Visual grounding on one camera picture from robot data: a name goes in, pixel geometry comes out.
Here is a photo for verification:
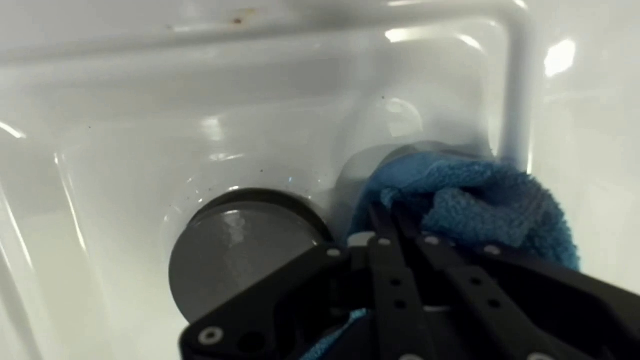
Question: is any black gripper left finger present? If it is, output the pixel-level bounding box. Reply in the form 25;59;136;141
178;199;435;360

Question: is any white gas stove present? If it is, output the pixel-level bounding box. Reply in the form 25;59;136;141
0;0;640;360

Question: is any blue terry towel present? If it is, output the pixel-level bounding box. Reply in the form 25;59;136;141
298;150;581;360

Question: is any metal sink drain strainer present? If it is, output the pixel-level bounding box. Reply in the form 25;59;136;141
166;186;335;327

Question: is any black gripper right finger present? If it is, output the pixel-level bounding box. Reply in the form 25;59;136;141
395;203;640;360

